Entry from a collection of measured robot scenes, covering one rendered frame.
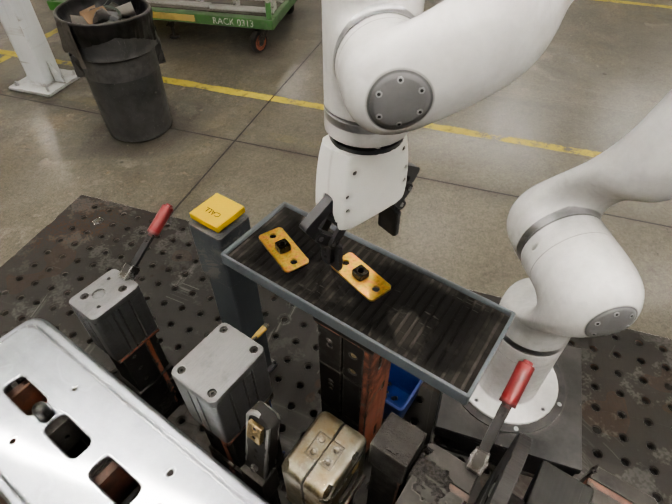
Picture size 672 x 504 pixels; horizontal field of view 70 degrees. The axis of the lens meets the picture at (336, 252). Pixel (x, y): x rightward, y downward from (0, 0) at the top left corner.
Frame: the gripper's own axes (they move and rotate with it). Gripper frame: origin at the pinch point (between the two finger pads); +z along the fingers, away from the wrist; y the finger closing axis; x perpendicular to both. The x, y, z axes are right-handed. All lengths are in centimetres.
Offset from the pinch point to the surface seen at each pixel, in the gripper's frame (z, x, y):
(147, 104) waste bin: 99, -237, -49
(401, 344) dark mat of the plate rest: 6.7, 11.0, 3.2
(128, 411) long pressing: 22.6, -12.0, 32.0
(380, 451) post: 13.3, 16.9, 11.5
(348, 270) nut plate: 6.4, -1.6, 0.6
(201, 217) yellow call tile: 6.6, -23.8, 10.4
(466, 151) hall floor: 123, -108, -185
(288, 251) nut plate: 6.4, -9.5, 4.7
